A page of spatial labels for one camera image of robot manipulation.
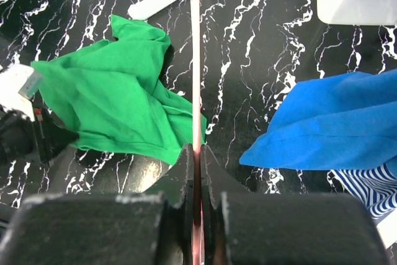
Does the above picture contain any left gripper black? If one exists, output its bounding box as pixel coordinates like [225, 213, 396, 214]
[1, 109, 79, 166]

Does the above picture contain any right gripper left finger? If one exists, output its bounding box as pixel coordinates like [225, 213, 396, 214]
[1, 145, 193, 264]

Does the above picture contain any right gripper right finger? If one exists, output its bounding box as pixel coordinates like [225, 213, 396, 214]
[201, 146, 390, 264]

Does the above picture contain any pink hanger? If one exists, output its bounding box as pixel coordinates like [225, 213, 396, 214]
[190, 0, 203, 264]

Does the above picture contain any green tank top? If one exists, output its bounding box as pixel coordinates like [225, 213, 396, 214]
[31, 15, 207, 164]

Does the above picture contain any blue white striped top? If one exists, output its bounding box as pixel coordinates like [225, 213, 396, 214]
[331, 164, 396, 219]

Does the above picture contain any blue tank top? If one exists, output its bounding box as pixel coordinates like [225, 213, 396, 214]
[239, 70, 396, 173]

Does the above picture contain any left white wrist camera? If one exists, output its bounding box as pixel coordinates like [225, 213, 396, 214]
[1, 64, 43, 122]

